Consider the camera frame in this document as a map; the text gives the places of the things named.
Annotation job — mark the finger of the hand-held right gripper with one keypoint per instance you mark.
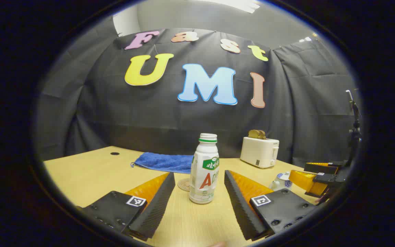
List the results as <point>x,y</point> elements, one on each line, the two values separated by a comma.
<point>321,168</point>
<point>307,181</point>

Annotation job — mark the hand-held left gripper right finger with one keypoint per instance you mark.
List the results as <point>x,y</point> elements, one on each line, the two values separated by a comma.
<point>240,209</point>

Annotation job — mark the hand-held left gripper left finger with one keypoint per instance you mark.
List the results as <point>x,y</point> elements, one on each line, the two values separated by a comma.
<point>156,209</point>

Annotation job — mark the white teacup lid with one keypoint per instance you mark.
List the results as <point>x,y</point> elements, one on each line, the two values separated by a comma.
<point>282,175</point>

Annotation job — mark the round brown coaster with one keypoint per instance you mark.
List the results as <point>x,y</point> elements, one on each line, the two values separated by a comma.
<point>183,185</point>

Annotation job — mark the white water bottle green label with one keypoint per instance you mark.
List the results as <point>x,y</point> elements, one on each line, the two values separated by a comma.
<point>204,171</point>

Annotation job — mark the blue towel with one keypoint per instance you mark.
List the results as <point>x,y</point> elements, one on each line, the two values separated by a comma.
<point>166,162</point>

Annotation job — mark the white toaster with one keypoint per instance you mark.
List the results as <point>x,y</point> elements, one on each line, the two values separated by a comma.
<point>257,151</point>

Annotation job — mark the black backdrop cloth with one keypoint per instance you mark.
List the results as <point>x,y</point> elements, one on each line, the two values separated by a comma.
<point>149,113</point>

